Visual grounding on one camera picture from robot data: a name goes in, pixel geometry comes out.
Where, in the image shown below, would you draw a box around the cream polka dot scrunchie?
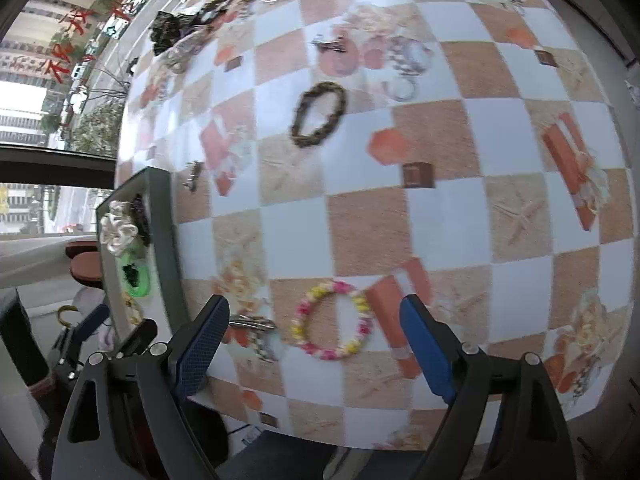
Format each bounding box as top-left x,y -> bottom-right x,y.
99,200 -> 140,256

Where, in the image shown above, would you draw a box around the silver hairpin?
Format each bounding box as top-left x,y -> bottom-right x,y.
182,161 -> 205,193

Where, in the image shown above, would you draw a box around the black claw hair clip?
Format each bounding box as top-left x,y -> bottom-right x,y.
122,260 -> 146,286

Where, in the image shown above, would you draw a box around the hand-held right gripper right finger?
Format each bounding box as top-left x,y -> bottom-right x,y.
399,294 -> 576,480

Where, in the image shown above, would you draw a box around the black beaded hair clip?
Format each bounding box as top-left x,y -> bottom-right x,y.
129,195 -> 151,247

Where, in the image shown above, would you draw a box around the checked snap hair clip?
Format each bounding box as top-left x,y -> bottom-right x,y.
227,312 -> 278,363

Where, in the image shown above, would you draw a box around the checked printed tablecloth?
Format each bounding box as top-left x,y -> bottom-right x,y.
114,0 -> 640,453

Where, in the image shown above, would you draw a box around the olive braided bracelet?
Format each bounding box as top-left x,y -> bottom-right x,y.
290,81 -> 348,149

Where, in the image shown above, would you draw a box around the leopard print scrunchie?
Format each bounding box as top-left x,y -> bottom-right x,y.
150,9 -> 201,56

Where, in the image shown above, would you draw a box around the transparent claw hair clip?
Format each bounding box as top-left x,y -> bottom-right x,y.
162,32 -> 211,73

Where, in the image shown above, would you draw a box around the yellow bracelet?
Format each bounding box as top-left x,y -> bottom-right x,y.
120,292 -> 146,326

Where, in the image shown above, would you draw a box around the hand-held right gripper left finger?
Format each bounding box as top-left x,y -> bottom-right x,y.
50,294 -> 232,480

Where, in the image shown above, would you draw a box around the small dark metal hair clip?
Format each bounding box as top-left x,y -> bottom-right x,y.
312,35 -> 348,56

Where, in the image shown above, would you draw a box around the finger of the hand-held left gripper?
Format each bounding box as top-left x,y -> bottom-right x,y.
70,304 -> 112,344
112,319 -> 159,359

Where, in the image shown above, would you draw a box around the green plastic bracelet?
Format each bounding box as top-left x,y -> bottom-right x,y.
114,252 -> 152,298

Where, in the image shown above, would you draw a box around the grey rectangular tray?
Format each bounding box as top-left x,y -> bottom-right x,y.
94,167 -> 193,348

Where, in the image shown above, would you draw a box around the brown round stool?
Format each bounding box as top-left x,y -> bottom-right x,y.
64,240 -> 106,288

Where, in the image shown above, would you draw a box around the pastel bead bracelet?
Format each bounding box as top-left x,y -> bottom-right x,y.
289,281 -> 375,361

